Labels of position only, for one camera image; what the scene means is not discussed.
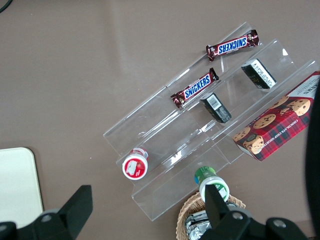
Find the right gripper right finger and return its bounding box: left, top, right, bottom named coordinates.
left=202, top=184, right=314, bottom=240

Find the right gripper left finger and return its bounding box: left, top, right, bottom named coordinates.
left=0, top=184, right=94, bottom=240

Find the oval light wicker basket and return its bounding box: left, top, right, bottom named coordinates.
left=176, top=191, right=247, bottom=240

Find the beige plastic tray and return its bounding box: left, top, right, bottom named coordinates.
left=0, top=147, right=45, bottom=222

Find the silver foil pack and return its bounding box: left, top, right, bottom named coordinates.
left=184, top=209, right=214, bottom=240

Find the green yoghurt cup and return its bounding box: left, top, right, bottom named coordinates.
left=194, top=166, right=230, bottom=204

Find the red yoghurt cup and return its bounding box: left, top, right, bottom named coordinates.
left=121, top=147, right=150, bottom=181

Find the clear acrylic stepped display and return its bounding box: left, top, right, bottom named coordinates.
left=102, top=21, right=320, bottom=222

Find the red tartan cookie box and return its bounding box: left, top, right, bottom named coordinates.
left=232, top=70, right=320, bottom=163

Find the small black box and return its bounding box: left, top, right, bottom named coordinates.
left=240, top=58, right=278, bottom=90
left=199, top=92, right=233, bottom=125

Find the brown snickers bar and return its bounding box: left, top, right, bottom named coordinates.
left=205, top=29, right=260, bottom=63
left=170, top=67, right=220, bottom=109

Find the black looped table cable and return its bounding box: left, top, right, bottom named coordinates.
left=0, top=0, right=12, bottom=14

